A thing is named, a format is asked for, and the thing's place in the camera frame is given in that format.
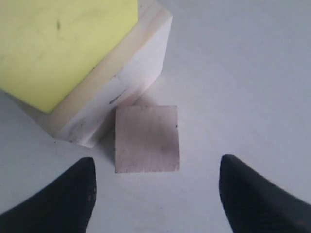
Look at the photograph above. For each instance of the yellow cube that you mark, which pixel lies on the yellow cube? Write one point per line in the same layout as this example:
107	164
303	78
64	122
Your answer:
47	47

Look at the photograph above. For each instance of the large wooden cube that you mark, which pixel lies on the large wooden cube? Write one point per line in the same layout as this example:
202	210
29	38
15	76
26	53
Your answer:
86	114

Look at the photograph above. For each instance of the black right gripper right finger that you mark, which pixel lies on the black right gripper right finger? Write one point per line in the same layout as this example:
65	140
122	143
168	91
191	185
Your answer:
253	204

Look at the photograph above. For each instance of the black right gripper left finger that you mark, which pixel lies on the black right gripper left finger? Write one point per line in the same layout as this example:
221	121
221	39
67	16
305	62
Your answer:
63	206

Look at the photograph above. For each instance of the small wooden cube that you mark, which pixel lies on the small wooden cube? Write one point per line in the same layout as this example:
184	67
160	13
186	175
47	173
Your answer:
146	139

